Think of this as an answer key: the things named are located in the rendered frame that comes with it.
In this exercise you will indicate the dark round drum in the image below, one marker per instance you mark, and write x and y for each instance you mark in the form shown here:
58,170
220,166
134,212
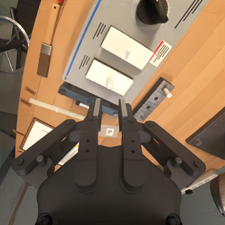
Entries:
218,193

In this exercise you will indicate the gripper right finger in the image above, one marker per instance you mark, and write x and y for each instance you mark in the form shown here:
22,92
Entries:
131,140

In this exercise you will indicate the grey metal-rimmed bin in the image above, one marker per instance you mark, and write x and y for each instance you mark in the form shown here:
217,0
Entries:
10,52

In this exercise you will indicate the small grey label card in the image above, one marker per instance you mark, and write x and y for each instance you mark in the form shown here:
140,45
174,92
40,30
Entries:
109,131

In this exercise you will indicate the grey box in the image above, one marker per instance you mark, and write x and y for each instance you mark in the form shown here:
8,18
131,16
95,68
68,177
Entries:
6,142

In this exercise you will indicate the black chair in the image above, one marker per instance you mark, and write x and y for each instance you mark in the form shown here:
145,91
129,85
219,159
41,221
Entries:
24,15

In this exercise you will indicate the brown clipboard with paper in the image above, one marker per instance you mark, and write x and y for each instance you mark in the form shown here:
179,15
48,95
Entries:
37,133

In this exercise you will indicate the black silver pen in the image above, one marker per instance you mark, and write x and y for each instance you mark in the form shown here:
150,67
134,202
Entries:
82,105

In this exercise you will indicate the white yellow booklet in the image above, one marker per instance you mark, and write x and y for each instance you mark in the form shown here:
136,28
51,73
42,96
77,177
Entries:
70,154

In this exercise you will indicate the black timer knob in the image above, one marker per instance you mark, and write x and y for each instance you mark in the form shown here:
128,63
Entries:
151,12

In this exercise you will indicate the grey control panel body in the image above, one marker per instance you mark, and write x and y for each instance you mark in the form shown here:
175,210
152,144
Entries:
121,21

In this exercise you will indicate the dark grey bolted plate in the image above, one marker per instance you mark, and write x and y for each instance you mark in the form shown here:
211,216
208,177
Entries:
211,137

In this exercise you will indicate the white power strip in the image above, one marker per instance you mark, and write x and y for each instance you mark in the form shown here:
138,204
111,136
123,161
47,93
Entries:
202,182

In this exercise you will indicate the dark grey cap tray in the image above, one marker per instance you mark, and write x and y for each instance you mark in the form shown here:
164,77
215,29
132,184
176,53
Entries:
153,102

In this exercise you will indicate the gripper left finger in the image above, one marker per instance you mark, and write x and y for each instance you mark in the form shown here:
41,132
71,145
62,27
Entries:
87,140

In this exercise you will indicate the wooden paint brush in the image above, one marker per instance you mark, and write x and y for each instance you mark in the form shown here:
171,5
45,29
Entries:
48,35

